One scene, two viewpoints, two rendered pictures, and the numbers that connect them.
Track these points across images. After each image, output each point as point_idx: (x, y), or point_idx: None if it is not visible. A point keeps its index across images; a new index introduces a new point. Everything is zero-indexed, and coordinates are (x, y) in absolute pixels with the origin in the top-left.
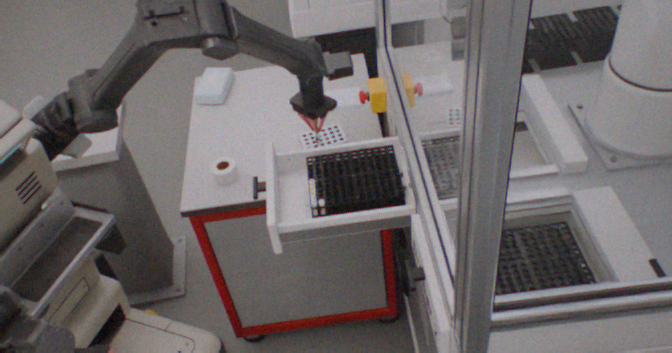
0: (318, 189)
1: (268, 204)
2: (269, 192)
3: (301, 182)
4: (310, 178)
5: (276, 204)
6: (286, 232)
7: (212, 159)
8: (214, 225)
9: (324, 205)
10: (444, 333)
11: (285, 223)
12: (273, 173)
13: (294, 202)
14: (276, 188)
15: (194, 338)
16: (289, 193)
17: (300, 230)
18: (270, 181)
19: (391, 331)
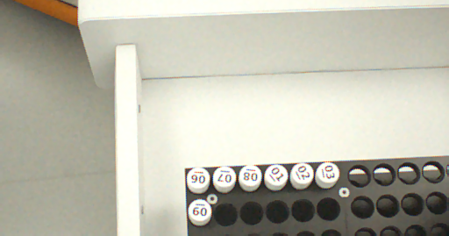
0: (288, 203)
1: None
2: None
3: (422, 152)
4: (365, 172)
5: (238, 39)
6: (116, 84)
7: None
8: None
9: (195, 225)
10: None
11: (129, 73)
12: (370, 12)
13: (317, 125)
14: (340, 42)
15: None
16: (367, 106)
17: (117, 135)
18: None
19: None
